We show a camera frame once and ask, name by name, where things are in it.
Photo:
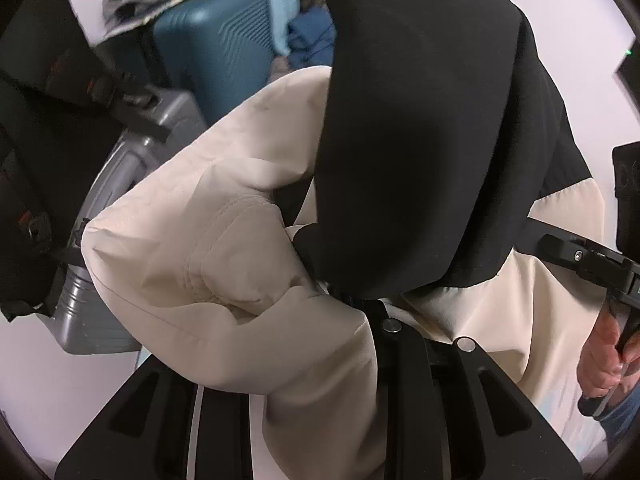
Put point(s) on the person's right hand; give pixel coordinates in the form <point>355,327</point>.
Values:
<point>597,360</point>

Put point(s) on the grey suitcase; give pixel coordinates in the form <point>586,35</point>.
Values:
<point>120,185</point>

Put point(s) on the light blue cloth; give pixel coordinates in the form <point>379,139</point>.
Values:
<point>280,5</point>

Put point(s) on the black backpack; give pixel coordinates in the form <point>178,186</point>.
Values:
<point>45,135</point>

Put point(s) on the person's right forearm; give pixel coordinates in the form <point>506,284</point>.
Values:
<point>622,415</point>

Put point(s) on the dark blue clothes pile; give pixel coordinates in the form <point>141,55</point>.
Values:
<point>312,37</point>

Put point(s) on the beige and black hooded jacket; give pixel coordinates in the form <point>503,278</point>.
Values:
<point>425,135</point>

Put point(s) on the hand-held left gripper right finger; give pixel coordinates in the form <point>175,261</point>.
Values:
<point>410,410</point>

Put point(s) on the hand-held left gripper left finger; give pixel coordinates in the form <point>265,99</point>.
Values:
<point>150,435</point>

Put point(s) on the bed with striped sheet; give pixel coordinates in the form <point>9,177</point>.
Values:
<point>575,435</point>

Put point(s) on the teal suitcase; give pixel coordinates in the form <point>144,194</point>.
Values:
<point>215,50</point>

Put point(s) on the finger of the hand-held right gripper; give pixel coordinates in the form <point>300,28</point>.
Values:
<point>575,255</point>

